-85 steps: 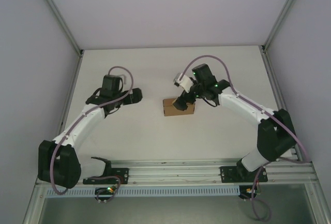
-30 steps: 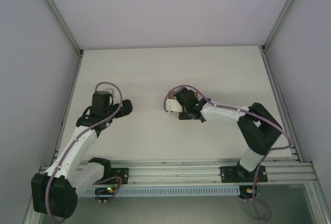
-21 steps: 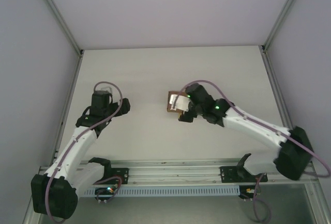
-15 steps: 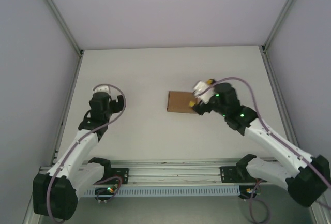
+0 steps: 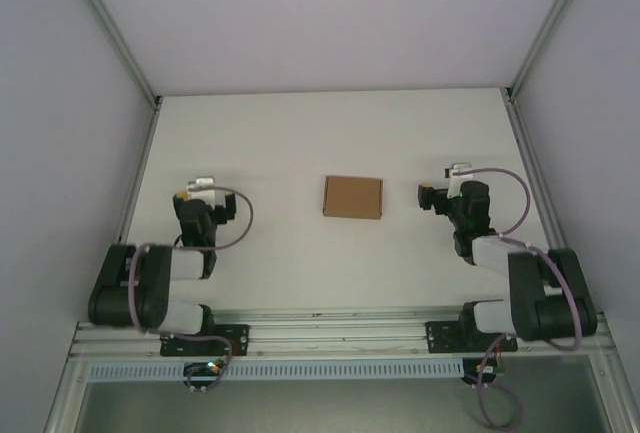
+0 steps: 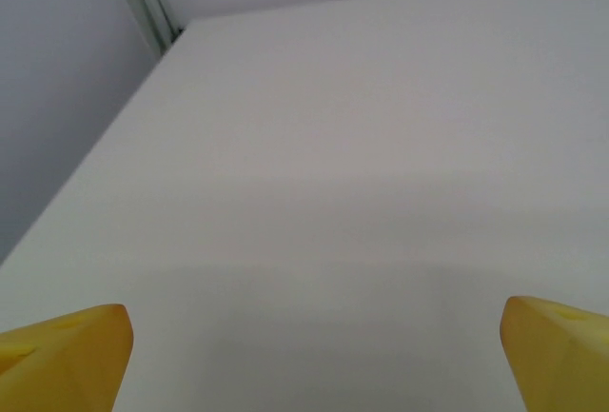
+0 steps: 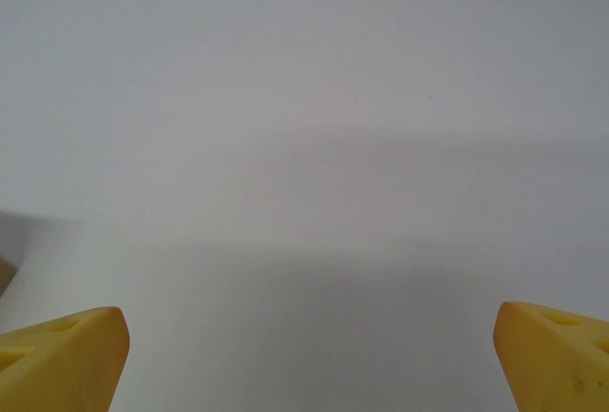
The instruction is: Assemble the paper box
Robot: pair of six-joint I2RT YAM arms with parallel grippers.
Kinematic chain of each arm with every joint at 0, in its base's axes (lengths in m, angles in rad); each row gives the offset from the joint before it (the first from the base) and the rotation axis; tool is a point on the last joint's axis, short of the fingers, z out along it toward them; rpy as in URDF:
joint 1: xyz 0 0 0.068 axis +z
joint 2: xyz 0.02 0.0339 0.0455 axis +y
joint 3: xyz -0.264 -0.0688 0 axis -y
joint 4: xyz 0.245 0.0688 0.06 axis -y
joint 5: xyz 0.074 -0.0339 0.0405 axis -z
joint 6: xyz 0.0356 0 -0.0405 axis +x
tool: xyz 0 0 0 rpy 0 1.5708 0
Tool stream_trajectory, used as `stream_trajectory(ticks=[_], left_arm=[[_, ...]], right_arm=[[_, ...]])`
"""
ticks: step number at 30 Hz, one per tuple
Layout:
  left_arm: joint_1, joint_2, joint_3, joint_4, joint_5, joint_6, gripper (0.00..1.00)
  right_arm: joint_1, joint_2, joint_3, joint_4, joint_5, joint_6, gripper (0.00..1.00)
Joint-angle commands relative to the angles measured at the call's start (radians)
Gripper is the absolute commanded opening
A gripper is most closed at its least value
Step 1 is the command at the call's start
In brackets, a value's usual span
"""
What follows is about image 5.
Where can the brown cardboard paper box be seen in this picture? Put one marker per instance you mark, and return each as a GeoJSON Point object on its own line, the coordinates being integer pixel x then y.
{"type": "Point", "coordinates": [352, 197]}

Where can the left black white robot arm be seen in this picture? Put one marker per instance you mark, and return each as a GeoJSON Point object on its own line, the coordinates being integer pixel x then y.
{"type": "Point", "coordinates": [115, 298]}

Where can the grey metal lower shelf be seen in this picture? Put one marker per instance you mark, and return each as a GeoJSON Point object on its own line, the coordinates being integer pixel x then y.
{"type": "Point", "coordinates": [325, 408]}

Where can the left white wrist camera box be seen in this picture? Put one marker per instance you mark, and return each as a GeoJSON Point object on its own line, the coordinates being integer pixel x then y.
{"type": "Point", "coordinates": [200, 184]}

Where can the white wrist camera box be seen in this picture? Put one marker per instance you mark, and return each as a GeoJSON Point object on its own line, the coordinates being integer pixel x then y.
{"type": "Point", "coordinates": [200, 184]}
{"type": "Point", "coordinates": [460, 169]}

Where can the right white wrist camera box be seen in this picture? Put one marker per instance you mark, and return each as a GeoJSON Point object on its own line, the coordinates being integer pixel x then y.
{"type": "Point", "coordinates": [460, 169]}

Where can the aluminium table side rail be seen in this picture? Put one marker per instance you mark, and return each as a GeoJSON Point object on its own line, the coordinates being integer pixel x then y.
{"type": "Point", "coordinates": [135, 193]}
{"type": "Point", "coordinates": [530, 163]}

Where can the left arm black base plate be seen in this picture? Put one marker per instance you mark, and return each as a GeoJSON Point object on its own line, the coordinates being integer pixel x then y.
{"type": "Point", "coordinates": [235, 340]}

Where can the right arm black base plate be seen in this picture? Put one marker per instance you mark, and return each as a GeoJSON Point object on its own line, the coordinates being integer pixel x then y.
{"type": "Point", "coordinates": [440, 338]}

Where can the aluminium mounting rail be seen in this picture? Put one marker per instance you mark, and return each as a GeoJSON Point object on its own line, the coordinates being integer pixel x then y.
{"type": "Point", "coordinates": [340, 335]}

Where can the aluminium frame post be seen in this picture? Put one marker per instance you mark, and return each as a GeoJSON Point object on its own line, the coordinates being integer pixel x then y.
{"type": "Point", "coordinates": [545, 28]}
{"type": "Point", "coordinates": [115, 38]}

